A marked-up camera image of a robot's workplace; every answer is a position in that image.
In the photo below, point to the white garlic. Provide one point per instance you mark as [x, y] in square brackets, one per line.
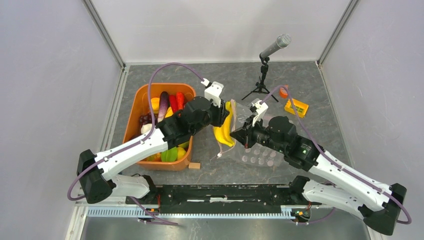
[146, 128]

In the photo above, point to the orange carrot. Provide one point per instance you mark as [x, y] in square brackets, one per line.
[180, 100]

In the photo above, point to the wooden block near bin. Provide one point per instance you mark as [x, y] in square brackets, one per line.
[194, 166]

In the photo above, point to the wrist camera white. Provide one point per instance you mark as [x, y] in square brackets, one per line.
[258, 109]
[213, 91]

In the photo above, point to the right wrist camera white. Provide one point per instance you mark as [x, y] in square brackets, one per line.
[258, 109]

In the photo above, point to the yellow banana bunch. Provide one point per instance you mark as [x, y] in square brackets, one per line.
[222, 133]

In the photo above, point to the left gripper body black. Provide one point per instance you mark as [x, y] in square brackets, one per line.
[217, 114]

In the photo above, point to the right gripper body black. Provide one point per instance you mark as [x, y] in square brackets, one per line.
[257, 134]

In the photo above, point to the red chili pepper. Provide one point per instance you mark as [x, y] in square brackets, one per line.
[173, 103]

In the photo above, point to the dark grape bunch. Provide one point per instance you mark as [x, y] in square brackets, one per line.
[145, 119]

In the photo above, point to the grey microphone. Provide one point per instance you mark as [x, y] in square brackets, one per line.
[281, 42]

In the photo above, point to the orange spiky fruit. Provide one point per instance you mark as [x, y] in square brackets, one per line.
[157, 157]

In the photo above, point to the orange plastic bin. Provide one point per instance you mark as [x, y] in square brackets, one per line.
[140, 107]

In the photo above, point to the purple eggplant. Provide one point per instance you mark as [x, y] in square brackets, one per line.
[163, 105]

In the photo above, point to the green star fruit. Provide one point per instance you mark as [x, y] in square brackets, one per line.
[170, 155]

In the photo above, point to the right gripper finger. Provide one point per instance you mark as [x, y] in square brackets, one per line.
[240, 135]
[248, 124]

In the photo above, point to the yellow pear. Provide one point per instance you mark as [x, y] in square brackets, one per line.
[181, 152]

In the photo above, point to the yellow bell pepper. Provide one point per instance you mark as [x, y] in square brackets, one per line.
[169, 113]

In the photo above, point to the black microphone tripod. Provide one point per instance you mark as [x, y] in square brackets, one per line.
[260, 87]

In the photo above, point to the yellow toy brick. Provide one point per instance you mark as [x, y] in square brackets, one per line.
[300, 107]

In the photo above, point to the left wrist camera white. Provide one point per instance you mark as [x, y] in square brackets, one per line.
[213, 91]

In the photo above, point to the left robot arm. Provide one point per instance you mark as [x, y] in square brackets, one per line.
[97, 173]

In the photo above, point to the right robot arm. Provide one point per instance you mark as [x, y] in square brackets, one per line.
[377, 204]

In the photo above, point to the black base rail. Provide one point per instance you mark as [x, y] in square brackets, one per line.
[225, 200]

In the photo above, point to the yellow green mango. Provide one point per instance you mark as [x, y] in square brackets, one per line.
[184, 145]

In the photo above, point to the clear zip top bag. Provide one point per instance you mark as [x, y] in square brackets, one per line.
[258, 155]

